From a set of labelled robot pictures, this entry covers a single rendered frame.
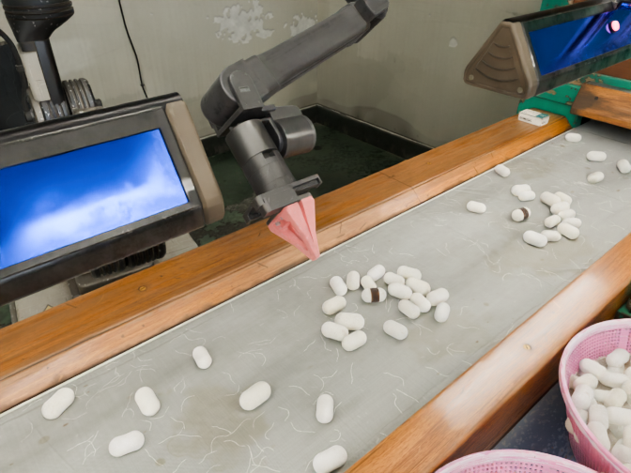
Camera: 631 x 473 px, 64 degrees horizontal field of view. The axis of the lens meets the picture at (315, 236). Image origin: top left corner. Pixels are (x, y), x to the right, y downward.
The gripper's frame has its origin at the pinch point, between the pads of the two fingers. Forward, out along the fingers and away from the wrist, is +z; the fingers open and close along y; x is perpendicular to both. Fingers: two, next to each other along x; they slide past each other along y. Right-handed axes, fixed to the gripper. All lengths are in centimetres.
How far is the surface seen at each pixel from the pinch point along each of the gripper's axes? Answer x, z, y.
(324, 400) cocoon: -4.8, 15.7, -10.9
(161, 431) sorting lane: 2.4, 9.8, -25.8
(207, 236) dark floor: 144, -47, 46
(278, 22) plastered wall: 141, -147, 142
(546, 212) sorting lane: 0.8, 11.4, 47.7
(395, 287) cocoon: 0.3, 9.3, 9.2
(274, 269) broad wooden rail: 10.9, -1.8, -0.7
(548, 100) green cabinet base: 13, -11, 91
